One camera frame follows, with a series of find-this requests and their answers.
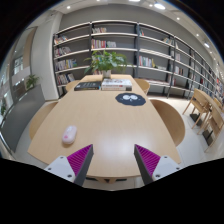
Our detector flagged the wooden chair right far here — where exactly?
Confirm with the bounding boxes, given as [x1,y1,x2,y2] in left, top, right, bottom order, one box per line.
[135,78,150,94]

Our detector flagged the large grey bookshelf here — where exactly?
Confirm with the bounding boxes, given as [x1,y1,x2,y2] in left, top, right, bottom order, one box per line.
[53,20,224,98]

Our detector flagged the green potted plant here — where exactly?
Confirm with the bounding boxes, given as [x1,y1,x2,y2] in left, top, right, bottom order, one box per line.
[84,50,127,79]

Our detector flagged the small background plant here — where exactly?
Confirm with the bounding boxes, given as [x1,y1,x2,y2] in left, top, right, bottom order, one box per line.
[26,74,39,90]

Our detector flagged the wooden chair right near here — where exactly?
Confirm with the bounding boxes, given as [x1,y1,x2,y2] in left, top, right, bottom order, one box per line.
[151,99,185,146]

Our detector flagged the pink white computer mouse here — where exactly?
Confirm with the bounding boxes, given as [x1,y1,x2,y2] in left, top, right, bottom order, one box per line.
[62,125,77,144]

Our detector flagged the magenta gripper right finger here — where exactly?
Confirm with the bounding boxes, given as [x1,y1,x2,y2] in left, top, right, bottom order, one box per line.
[134,144,181,185]

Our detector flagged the black book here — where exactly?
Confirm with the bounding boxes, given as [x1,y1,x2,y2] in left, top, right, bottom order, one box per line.
[74,81,101,91]

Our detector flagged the wooden side chair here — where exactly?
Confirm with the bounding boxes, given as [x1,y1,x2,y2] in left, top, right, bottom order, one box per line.
[188,89,210,127]
[202,99,224,147]

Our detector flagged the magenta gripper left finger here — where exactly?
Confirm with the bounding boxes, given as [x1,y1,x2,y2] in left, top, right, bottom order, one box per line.
[45,144,94,186]

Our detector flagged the white red book stack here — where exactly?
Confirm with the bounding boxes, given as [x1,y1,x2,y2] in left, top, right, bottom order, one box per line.
[101,79,132,91]

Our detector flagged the dark blue mouse pad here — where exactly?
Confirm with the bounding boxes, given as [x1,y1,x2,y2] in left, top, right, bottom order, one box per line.
[115,93,146,106]

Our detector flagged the wooden chair left near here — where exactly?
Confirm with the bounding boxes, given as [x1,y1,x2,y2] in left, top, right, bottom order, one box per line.
[29,102,57,139]

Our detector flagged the wooden side chair near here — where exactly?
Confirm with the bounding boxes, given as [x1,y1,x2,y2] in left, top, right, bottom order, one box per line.
[202,99,224,147]

